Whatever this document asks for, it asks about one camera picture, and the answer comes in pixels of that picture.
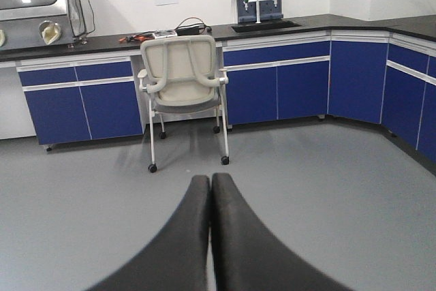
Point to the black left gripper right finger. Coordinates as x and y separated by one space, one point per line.
247 255

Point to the blue cabinet row back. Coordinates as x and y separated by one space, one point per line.
88 100

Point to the steel glove box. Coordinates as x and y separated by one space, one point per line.
37 23

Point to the blue corner cabinets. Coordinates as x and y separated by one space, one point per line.
387 79

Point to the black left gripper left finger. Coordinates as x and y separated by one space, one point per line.
176 258

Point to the black sink basin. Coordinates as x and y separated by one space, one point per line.
264 26

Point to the beige rolling office chair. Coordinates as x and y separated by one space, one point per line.
181 76

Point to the orange hand tools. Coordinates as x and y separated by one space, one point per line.
138 37

